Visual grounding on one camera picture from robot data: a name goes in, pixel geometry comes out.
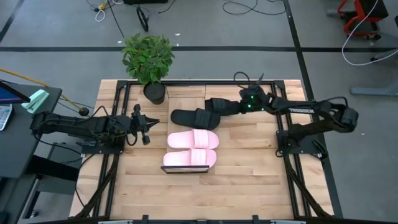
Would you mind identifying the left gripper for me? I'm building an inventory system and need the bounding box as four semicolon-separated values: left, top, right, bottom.
124;104;160;146

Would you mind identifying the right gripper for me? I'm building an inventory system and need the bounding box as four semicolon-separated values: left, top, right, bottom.
231;85;276;115

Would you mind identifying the black rubber slide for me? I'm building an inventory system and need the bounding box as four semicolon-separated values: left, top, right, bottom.
204;97;242;117
170;108;221;131

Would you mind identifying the pink rubber slide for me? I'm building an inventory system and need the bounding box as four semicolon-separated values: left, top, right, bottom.
163;148;218;168
167;129;220;150

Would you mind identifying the potted green plant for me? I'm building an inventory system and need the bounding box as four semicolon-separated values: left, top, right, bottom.
121;33;175;105

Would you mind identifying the black desk support beam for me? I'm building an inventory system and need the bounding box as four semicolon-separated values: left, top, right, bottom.
26;154;79;182

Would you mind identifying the mint green stapler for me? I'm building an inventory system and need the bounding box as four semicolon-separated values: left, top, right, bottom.
21;89;50;114

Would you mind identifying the black side desk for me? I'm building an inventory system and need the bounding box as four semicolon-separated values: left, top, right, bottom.
0;81;63;180

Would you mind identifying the grey desk foot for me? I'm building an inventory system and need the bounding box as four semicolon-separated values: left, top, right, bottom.
350;82;398;97
369;48;398;63

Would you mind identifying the yellow rod with black knob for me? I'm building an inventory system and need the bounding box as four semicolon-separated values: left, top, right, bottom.
0;67;90;118

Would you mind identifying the dark tablet screen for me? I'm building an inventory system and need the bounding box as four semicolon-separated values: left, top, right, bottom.
0;80;31;105

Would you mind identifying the grey calculator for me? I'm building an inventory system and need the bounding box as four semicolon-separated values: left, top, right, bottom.
0;104;13;131

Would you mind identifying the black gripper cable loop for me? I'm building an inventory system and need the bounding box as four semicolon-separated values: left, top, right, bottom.
233;71;251;91

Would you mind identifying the black aluminium table frame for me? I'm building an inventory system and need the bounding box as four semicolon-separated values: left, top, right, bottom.
74;79;335;224

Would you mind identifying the wooden shelf with black frame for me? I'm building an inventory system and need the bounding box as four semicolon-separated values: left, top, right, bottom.
160;81;211;174

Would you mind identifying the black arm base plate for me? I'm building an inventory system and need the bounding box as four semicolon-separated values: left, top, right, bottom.
81;141;125;155
276;129;327;156

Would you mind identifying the black cable bundle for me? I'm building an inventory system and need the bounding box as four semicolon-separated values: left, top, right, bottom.
284;154;330;218
76;154;121;218

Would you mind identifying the black strap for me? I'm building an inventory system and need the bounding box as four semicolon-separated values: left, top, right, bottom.
136;5;150;32

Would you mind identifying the thin black floor cable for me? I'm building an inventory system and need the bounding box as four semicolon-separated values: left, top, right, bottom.
106;0;126;39

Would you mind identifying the long white cable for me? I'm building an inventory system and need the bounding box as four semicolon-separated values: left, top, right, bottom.
341;0;398;67

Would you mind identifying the coiled white cable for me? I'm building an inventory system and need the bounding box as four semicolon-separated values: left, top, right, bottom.
94;8;107;23

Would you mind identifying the red frame stool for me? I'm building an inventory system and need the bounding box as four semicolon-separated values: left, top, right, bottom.
326;0;389;40

